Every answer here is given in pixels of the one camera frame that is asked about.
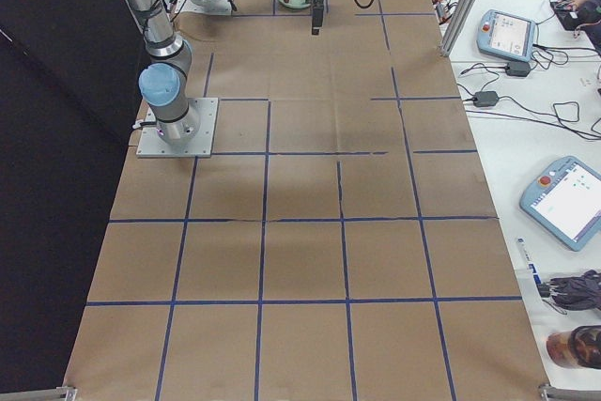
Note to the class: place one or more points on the far teach pendant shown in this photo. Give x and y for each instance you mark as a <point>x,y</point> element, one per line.
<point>506,35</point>

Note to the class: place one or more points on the teach pendant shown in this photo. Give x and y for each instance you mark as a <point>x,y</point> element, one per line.
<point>565,200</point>
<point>506,35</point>

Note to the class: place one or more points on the black power adapter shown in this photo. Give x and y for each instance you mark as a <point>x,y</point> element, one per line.
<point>485,99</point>

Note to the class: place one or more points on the near teach pendant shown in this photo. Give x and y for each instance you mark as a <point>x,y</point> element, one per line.
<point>565,200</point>

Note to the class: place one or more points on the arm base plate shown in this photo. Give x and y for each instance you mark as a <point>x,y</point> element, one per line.
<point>192,136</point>
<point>208,7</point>

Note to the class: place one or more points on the aluminium frame post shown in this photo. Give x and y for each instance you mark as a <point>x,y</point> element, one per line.
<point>465,2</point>

